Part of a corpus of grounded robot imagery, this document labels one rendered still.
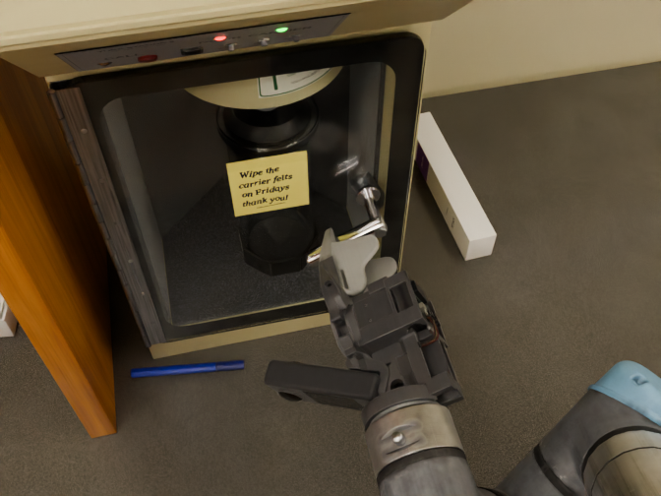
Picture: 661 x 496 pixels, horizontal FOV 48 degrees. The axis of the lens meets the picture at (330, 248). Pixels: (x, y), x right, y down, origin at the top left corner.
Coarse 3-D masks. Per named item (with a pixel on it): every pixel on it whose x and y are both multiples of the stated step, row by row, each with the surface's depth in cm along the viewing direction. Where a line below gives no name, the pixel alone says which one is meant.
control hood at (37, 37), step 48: (0, 0) 44; (48, 0) 44; (96, 0) 44; (144, 0) 44; (192, 0) 44; (240, 0) 44; (288, 0) 44; (336, 0) 45; (384, 0) 46; (432, 0) 49; (0, 48) 43; (48, 48) 44
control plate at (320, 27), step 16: (336, 16) 49; (208, 32) 48; (224, 32) 48; (240, 32) 49; (256, 32) 50; (272, 32) 51; (288, 32) 52; (304, 32) 54; (320, 32) 55; (96, 48) 47; (112, 48) 47; (128, 48) 48; (144, 48) 49; (160, 48) 50; (176, 48) 51; (208, 48) 54; (224, 48) 55; (80, 64) 51; (96, 64) 52; (112, 64) 54; (128, 64) 55
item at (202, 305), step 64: (192, 64) 59; (256, 64) 60; (320, 64) 62; (384, 64) 63; (128, 128) 62; (192, 128) 64; (256, 128) 66; (320, 128) 67; (384, 128) 69; (128, 192) 68; (192, 192) 70; (320, 192) 74; (384, 192) 76; (192, 256) 77; (256, 256) 80; (384, 256) 85; (192, 320) 87; (256, 320) 90
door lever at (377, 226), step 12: (360, 192) 75; (372, 192) 75; (360, 204) 76; (372, 204) 74; (372, 216) 74; (360, 228) 73; (372, 228) 73; (384, 228) 73; (336, 240) 74; (312, 252) 75; (312, 264) 75
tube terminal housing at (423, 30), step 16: (352, 32) 61; (368, 32) 62; (384, 32) 62; (416, 32) 63; (240, 48) 60; (256, 48) 60; (272, 48) 61; (144, 64) 59; (160, 64) 60; (48, 80) 58; (400, 256) 88; (288, 320) 94; (304, 320) 95; (320, 320) 95; (208, 336) 92; (224, 336) 93; (240, 336) 94; (256, 336) 95; (160, 352) 93; (176, 352) 94
